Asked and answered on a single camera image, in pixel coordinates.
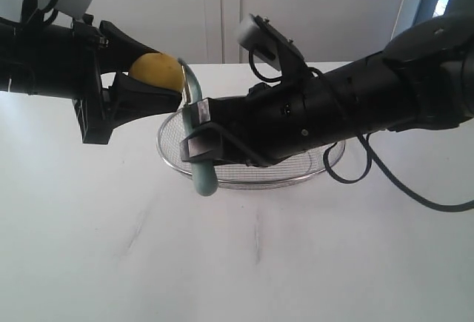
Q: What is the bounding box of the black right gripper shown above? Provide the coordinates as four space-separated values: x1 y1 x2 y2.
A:
180 81 318 167

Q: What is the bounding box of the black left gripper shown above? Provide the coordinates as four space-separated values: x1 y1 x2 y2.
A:
71 13 182 144

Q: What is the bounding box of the yellow lemon with sticker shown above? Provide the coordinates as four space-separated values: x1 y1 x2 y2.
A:
128 53 184 93

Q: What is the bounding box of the teal handled vegetable peeler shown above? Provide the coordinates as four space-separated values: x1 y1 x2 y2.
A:
176 56 218 197

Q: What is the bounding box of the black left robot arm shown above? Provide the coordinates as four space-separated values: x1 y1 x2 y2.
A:
1 21 182 144

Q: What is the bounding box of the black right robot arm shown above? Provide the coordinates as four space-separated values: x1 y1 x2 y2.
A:
180 14 473 167

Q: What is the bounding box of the black left camera cable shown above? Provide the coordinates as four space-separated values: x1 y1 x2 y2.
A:
33 7 60 27

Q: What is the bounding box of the black camera cable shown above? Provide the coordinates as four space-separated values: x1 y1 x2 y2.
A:
33 7 60 27
248 46 474 212

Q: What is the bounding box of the oval wire mesh basket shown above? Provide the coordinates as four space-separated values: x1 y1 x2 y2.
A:
157 95 347 190

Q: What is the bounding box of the black right camera cable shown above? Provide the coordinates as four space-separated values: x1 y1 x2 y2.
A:
248 46 474 212

